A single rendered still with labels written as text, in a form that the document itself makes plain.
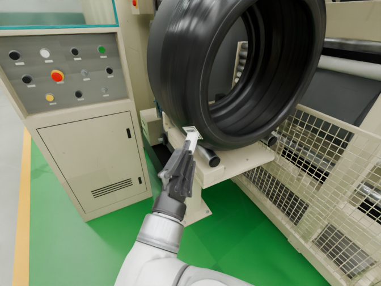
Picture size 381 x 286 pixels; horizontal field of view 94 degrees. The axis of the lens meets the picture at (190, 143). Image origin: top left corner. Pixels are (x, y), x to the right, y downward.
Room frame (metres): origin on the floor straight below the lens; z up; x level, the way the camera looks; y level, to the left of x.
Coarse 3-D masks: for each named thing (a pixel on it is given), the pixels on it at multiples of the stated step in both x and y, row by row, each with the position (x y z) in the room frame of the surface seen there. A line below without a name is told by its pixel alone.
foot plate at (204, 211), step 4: (204, 204) 0.93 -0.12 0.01; (200, 208) 0.89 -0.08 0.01; (204, 208) 0.89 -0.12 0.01; (208, 208) 0.89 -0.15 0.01; (196, 212) 0.86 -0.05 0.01; (200, 212) 0.86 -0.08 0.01; (204, 212) 0.86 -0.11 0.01; (208, 212) 0.85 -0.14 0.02; (184, 216) 0.82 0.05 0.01; (188, 216) 0.82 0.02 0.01; (192, 216) 0.82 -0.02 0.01; (196, 216) 0.82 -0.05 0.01; (200, 216) 0.82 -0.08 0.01; (204, 216) 0.82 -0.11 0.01; (184, 220) 0.79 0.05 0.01; (188, 220) 0.79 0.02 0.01; (192, 220) 0.79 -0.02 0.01; (196, 220) 0.79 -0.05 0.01; (184, 224) 0.75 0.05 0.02; (188, 224) 0.75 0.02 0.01
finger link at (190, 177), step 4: (192, 164) 0.36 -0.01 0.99; (192, 168) 0.35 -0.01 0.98; (192, 172) 0.34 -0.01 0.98; (188, 176) 0.34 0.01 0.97; (192, 176) 0.34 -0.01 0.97; (188, 180) 0.33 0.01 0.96; (192, 180) 0.33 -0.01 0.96; (188, 184) 0.32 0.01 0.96; (192, 184) 0.32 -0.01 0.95; (188, 188) 0.31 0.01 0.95; (188, 196) 0.30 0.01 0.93
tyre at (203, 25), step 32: (192, 0) 0.47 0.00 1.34; (224, 0) 0.45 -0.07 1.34; (256, 0) 0.48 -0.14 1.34; (288, 0) 0.73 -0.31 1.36; (320, 0) 0.59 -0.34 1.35; (160, 32) 0.53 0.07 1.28; (192, 32) 0.44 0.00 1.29; (224, 32) 0.45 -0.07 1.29; (256, 32) 0.85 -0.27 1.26; (288, 32) 0.77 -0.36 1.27; (320, 32) 0.61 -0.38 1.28; (160, 64) 0.48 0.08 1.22; (192, 64) 0.42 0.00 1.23; (256, 64) 0.86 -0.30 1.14; (288, 64) 0.76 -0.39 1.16; (160, 96) 0.51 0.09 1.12; (192, 96) 0.42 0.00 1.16; (224, 96) 0.83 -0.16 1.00; (256, 96) 0.80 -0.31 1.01; (288, 96) 0.69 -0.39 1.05; (224, 128) 0.68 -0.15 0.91; (256, 128) 0.64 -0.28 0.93
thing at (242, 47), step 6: (240, 42) 1.11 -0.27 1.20; (246, 42) 1.13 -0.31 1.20; (240, 48) 1.11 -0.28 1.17; (246, 48) 1.07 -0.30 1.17; (240, 54) 1.08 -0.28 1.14; (246, 54) 1.05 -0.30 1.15; (240, 60) 1.09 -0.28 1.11; (240, 66) 1.08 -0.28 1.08; (234, 72) 1.11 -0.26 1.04; (240, 72) 1.09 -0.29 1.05; (234, 78) 1.10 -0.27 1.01; (234, 84) 1.11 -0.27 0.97
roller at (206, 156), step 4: (180, 132) 0.68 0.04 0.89; (184, 136) 0.64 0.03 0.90; (196, 144) 0.55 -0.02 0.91; (196, 148) 0.54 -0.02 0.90; (200, 148) 0.53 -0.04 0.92; (204, 148) 0.52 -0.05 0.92; (200, 152) 0.52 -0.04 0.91; (204, 152) 0.50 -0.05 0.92; (208, 152) 0.50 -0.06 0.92; (212, 152) 0.50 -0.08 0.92; (204, 156) 0.49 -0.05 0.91; (208, 156) 0.48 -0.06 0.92; (212, 156) 0.47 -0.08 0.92; (216, 156) 0.48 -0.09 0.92; (208, 160) 0.47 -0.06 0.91; (212, 160) 0.46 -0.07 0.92; (216, 160) 0.47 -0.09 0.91; (220, 160) 0.48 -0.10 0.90; (208, 164) 0.47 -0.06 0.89; (212, 164) 0.46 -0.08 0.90; (216, 164) 0.47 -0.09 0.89
